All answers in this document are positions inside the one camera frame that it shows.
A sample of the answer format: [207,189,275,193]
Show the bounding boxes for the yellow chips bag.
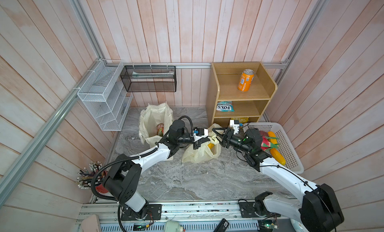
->
[239,118,249,124]

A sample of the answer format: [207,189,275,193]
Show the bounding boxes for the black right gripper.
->
[213,128,251,155]

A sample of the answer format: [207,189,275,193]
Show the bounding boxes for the orange-print plastic grocery bag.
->
[182,124,222,164]

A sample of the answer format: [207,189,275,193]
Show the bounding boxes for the wooden three-tier shelf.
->
[206,62,278,127]

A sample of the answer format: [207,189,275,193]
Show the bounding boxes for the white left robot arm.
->
[90,115,210,218]

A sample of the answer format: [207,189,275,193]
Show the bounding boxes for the white plastic basket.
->
[243,122,304,174]

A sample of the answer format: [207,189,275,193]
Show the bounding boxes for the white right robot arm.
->
[213,128,345,232]

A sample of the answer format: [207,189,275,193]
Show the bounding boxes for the red pen cup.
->
[77,162,108,194]

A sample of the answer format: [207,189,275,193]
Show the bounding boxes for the black mesh wall basket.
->
[120,65,177,92]

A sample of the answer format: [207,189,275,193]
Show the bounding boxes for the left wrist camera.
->
[193,128,209,141]

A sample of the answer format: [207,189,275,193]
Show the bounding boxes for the Fox's candy bag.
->
[216,101,235,112]

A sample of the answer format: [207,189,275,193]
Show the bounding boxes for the orange soda can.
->
[238,69,255,92]

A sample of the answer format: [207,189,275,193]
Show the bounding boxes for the pink dragon fruit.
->
[261,137,280,151]

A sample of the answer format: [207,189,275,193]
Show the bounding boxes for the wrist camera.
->
[193,128,209,141]
[229,120,243,135]

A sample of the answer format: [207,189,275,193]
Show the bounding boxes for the white wire mesh rack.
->
[78,59,133,132]

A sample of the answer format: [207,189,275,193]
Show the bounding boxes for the white round object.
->
[164,221,185,232]

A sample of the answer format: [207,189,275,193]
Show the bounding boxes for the black handheld device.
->
[214,219,230,232]

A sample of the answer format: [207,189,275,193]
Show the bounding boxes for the cream canvas tote bag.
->
[139,102,174,148]

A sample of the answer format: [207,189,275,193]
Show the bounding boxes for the red cola can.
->
[157,123,164,137]

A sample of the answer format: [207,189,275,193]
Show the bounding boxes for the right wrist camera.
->
[229,120,243,135]

